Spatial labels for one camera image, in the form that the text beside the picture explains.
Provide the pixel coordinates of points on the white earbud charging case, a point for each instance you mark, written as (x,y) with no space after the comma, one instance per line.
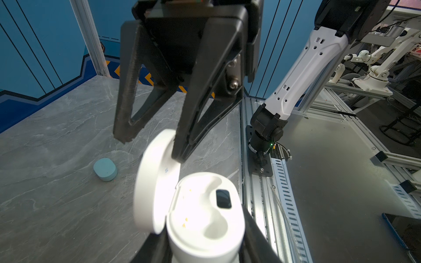
(201,212)

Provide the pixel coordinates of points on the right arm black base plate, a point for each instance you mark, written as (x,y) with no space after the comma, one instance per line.
(258,154)

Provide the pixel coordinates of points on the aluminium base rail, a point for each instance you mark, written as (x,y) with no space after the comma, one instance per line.
(267,194)

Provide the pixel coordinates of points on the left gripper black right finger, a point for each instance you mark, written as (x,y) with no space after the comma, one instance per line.
(255,248)

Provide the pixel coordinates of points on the right aluminium corner post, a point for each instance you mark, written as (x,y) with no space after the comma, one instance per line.
(84,18)

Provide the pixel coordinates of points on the neighbouring white robot arm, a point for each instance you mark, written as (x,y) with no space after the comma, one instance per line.
(375,82)

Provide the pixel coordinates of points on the dark tablet blue edge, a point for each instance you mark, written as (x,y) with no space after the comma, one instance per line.
(408,233)

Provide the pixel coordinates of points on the blue earbud charging case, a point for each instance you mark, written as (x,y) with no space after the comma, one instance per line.
(105,169)

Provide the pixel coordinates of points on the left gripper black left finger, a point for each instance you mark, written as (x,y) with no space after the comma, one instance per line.
(155,249)

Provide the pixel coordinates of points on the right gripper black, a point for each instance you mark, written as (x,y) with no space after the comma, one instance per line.
(197,29)

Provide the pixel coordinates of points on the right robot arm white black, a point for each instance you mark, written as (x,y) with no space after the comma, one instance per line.
(147,82)

